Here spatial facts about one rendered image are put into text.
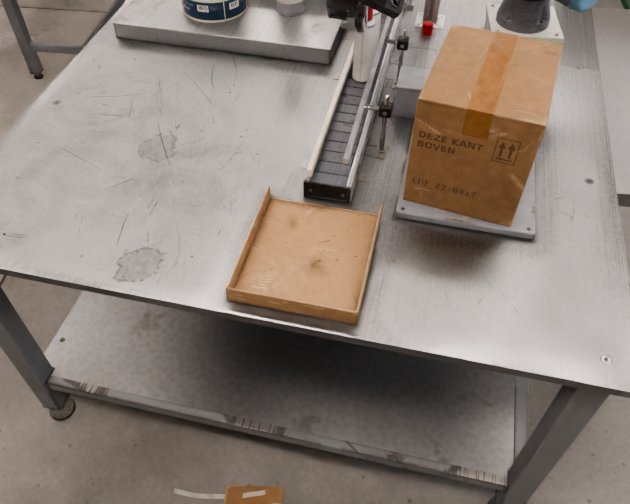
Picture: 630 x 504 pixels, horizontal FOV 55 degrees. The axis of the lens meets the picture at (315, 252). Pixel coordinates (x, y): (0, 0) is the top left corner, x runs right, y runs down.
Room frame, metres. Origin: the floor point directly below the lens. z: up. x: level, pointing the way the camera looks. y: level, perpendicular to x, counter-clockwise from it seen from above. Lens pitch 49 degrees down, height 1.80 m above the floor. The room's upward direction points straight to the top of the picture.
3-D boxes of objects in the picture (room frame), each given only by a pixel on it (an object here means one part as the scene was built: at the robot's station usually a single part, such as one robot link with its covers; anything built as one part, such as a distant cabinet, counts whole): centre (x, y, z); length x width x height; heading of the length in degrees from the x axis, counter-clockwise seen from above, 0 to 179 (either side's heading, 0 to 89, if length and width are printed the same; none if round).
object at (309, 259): (0.83, 0.01, 0.85); 0.30 x 0.26 x 0.04; 167
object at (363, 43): (1.41, -0.13, 0.98); 0.05 x 0.05 x 0.20
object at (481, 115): (1.08, -0.36, 0.99); 0.30 x 0.24 x 0.27; 159
